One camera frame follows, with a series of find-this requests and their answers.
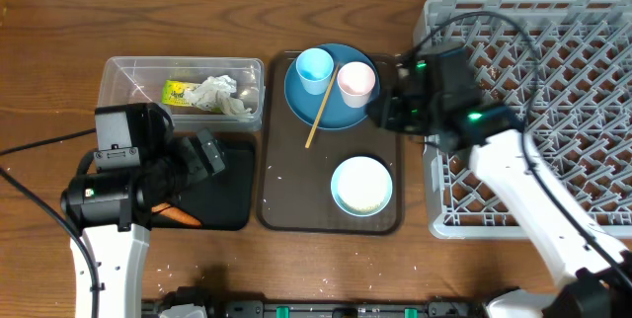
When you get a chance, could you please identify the orange carrot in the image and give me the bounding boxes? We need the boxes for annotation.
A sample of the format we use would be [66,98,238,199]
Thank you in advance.
[152,203,201,227]

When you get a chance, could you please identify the clear plastic bin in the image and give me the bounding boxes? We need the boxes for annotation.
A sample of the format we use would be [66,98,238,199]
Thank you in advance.
[98,56,265,132]

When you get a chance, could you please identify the wooden chopstick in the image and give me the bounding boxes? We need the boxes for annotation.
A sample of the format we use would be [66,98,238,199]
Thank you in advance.
[304,63,341,149]

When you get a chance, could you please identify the black tray bin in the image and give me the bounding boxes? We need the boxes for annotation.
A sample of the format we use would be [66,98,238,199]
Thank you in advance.
[171,135,256,231]

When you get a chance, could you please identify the grey dishwasher rack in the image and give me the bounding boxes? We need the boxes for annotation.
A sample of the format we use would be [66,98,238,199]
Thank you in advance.
[413,0,631,239]

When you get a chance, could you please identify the pink cup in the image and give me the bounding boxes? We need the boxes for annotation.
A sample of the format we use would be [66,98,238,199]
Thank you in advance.
[337,61,376,109]

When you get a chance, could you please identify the light blue bowl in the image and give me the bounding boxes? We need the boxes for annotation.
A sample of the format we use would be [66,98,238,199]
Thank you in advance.
[330,156,394,217]

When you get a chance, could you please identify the white tissue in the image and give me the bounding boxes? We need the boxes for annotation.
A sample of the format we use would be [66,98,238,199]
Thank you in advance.
[184,75,252,116]

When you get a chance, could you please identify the foil snack wrapper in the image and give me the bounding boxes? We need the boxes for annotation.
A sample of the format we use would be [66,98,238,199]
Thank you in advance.
[161,80,198,107]

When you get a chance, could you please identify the brown serving tray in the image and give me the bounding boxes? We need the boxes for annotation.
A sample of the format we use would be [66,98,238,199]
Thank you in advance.
[256,51,404,235]

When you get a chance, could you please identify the light blue cup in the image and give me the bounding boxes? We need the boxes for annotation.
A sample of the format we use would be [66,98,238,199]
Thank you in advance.
[295,47,334,95]

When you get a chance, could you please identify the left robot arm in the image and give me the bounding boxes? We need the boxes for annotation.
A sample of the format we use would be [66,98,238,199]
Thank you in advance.
[60,129,226,317]

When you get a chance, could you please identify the dark blue plate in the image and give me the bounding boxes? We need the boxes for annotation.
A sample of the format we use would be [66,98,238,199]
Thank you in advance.
[284,43,380,130]

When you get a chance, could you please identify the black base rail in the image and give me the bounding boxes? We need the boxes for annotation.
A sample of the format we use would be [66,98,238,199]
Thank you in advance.
[140,286,487,318]

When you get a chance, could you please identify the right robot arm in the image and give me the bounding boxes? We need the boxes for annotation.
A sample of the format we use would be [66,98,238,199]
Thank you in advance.
[366,81,631,317]

